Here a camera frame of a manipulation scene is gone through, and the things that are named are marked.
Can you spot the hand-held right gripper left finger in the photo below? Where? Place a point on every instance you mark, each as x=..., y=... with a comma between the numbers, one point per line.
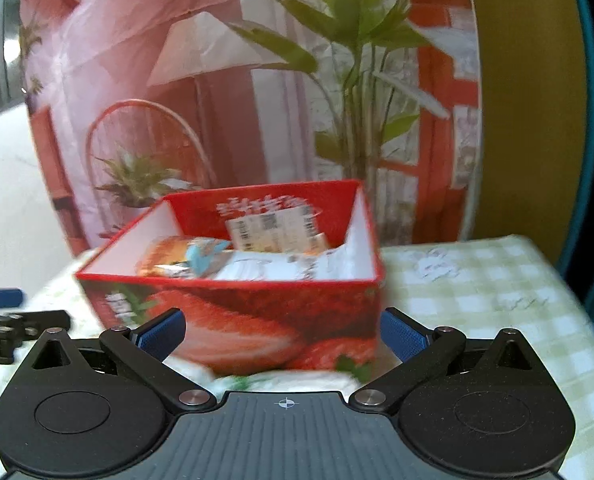
x=159, y=335

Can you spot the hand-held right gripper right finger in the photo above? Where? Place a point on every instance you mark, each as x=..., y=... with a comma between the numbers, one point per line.
x=404, y=335

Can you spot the orange snack packet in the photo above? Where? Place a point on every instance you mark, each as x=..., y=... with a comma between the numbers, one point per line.
x=164, y=255

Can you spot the blue white packet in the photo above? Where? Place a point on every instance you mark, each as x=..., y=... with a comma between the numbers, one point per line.
x=204, y=257

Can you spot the red strawberry print box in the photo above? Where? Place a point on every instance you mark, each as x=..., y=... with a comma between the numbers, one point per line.
x=252, y=320

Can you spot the white plastic packet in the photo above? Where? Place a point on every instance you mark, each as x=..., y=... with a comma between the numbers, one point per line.
x=277, y=265

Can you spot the green checked tablecloth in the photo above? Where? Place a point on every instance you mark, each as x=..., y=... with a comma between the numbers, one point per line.
x=477, y=300

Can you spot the yellow board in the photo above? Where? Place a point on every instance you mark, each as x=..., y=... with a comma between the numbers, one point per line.
x=527, y=110

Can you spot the printed room scene wall poster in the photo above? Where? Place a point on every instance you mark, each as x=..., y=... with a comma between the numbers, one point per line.
x=177, y=60

